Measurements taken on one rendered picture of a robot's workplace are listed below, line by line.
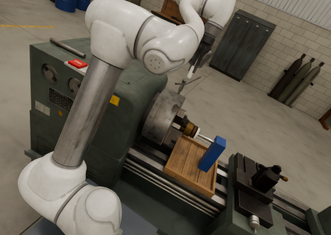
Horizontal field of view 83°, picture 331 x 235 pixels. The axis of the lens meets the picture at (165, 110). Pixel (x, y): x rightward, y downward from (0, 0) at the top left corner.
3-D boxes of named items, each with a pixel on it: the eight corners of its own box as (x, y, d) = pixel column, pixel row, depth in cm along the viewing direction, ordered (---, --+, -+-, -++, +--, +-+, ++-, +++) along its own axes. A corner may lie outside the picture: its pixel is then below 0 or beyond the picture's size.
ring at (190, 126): (182, 123, 102) (197, 130, 101) (186, 115, 110) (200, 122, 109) (176, 135, 107) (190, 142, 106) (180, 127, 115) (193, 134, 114)
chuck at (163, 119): (140, 147, 100) (164, 95, 90) (156, 126, 130) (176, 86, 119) (155, 154, 100) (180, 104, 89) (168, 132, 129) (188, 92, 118)
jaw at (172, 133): (167, 122, 112) (158, 140, 113) (166, 123, 107) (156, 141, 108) (183, 131, 111) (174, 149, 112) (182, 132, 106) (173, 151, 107)
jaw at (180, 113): (167, 120, 105) (170, 111, 94) (171, 113, 107) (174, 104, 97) (184, 129, 104) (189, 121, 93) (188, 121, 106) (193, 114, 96)
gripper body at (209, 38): (217, 40, 97) (209, 57, 100) (204, 34, 100) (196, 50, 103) (214, 37, 90) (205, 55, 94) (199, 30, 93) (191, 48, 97)
